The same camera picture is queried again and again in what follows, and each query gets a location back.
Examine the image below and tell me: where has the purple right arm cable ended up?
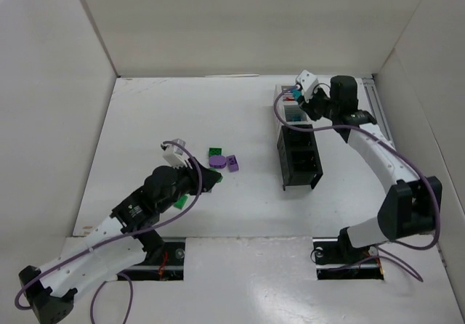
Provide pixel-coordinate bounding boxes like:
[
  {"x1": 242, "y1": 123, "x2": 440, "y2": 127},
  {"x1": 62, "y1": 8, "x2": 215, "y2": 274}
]
[{"x1": 272, "y1": 84, "x2": 442, "y2": 283}]

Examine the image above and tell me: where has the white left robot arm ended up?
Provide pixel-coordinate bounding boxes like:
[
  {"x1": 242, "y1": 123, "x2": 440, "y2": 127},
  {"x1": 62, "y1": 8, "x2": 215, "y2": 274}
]
[{"x1": 18, "y1": 158, "x2": 222, "y2": 323}]

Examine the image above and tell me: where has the dark green studded lego brick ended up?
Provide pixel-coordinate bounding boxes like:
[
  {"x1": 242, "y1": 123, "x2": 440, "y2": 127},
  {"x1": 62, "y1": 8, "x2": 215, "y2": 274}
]
[{"x1": 208, "y1": 147, "x2": 222, "y2": 157}]

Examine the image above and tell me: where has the purple square lego brick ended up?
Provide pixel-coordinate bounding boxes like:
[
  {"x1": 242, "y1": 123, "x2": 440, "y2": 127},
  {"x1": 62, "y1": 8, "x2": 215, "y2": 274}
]
[{"x1": 226, "y1": 155, "x2": 239, "y2": 172}]

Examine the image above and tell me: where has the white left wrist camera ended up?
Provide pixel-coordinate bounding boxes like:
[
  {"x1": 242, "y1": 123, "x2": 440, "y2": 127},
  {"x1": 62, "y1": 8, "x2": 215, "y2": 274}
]
[{"x1": 161, "y1": 143, "x2": 187, "y2": 169}]

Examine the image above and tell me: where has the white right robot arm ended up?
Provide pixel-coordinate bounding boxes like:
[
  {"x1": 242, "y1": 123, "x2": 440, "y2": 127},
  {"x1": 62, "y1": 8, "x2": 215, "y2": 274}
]
[{"x1": 294, "y1": 70, "x2": 442, "y2": 256}]

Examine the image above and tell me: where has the purple oval lego piece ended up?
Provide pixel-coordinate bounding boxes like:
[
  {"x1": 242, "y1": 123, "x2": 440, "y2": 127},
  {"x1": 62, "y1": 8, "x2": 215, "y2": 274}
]
[{"x1": 209, "y1": 155, "x2": 227, "y2": 169}]

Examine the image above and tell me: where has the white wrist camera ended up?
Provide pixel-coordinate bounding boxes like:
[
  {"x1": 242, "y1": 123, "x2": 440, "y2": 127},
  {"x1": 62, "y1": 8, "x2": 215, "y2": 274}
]
[
  {"x1": 161, "y1": 143, "x2": 187, "y2": 169},
  {"x1": 295, "y1": 70, "x2": 319, "y2": 102}
]

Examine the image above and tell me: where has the black double-bin container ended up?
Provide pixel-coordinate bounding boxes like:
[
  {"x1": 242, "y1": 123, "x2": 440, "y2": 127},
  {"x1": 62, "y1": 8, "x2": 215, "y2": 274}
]
[{"x1": 277, "y1": 125, "x2": 323, "y2": 190}]

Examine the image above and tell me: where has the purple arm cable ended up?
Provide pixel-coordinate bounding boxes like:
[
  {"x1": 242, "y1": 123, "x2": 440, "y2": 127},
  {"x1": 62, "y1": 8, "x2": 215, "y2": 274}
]
[
  {"x1": 272, "y1": 84, "x2": 442, "y2": 283},
  {"x1": 14, "y1": 140, "x2": 204, "y2": 324}
]

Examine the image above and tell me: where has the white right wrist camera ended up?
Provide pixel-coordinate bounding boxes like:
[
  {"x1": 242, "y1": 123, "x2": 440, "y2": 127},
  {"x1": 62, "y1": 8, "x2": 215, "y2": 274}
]
[{"x1": 295, "y1": 70, "x2": 319, "y2": 102}]

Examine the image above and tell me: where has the green sloped lego brick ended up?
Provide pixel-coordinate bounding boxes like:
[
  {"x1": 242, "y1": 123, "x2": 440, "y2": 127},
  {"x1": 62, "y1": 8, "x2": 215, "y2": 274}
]
[{"x1": 173, "y1": 195, "x2": 188, "y2": 210}]

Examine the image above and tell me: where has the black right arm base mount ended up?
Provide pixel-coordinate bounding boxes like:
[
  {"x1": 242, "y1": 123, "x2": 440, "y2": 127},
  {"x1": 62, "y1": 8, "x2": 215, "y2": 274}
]
[{"x1": 310, "y1": 238, "x2": 384, "y2": 280}]

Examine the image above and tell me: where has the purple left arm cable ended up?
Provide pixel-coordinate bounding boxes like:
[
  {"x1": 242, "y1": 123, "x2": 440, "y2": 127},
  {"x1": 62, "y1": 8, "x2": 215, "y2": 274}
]
[{"x1": 14, "y1": 140, "x2": 204, "y2": 324}]

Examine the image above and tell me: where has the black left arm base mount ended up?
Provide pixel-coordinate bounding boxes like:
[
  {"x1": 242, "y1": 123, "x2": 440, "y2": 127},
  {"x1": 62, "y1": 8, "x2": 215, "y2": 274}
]
[{"x1": 121, "y1": 237, "x2": 186, "y2": 282}]

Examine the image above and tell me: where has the teal long lego brick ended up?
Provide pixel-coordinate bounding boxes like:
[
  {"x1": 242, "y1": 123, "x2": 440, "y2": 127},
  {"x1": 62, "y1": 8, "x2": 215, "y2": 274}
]
[{"x1": 292, "y1": 89, "x2": 304, "y2": 104}]

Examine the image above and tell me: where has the aluminium rail at table edge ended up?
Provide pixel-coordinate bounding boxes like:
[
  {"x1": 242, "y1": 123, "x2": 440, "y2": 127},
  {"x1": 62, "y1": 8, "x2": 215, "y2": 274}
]
[{"x1": 362, "y1": 78, "x2": 392, "y2": 142}]

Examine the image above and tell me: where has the white double-bin container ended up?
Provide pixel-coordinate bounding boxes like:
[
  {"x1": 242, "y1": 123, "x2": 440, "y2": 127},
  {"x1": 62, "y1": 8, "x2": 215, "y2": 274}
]
[{"x1": 273, "y1": 84, "x2": 312, "y2": 126}]

